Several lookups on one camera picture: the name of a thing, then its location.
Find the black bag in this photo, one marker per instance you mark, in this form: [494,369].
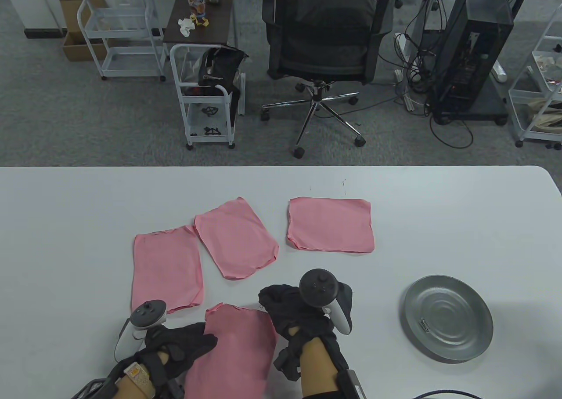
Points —
[221,65]

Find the white crumpled tissue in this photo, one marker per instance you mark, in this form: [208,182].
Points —
[186,26]

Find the small black bracket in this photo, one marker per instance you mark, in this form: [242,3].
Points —
[210,111]
[212,131]

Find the mixed small items pile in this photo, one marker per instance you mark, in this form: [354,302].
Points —
[546,67]

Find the beige cloth bag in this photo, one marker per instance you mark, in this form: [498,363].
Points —
[546,117]

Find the brown cardboard box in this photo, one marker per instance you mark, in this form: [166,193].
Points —
[70,3]

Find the pink cloth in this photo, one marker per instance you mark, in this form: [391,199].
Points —
[237,238]
[232,355]
[167,267]
[329,225]

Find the black computer tower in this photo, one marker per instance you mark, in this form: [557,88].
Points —
[478,56]

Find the person's right forearm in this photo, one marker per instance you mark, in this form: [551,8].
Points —
[318,368]

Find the person's left hand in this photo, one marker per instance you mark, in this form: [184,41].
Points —
[184,344]

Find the black mesh office chair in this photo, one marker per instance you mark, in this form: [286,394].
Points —
[325,43]

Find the dark brown side table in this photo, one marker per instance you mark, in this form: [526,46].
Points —
[219,21]

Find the white power strip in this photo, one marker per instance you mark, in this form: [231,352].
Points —
[410,103]

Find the white rolling cart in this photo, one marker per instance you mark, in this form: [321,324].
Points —
[206,139]
[118,33]
[542,135]

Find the grey and white hand controller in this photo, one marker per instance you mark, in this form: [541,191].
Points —
[148,313]
[318,287]

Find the white desk foot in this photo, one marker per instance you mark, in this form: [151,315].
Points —
[499,73]

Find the person's left forearm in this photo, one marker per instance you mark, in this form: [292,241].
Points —
[134,392]

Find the person's right hand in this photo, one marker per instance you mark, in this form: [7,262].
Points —
[294,317]

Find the black rolling platform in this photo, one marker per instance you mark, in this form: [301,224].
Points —
[487,107]

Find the round grey metal plate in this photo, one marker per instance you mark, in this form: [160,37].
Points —
[461,306]

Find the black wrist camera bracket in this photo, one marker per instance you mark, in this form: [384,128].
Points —
[287,364]
[171,386]

